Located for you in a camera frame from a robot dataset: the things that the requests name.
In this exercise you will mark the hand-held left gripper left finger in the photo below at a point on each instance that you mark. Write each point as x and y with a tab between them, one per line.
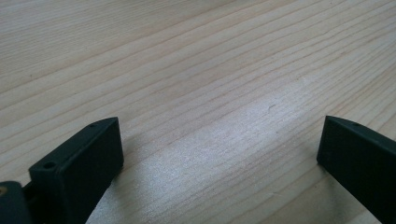
77	168

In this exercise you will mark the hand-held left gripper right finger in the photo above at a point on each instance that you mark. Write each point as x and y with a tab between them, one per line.
361	161

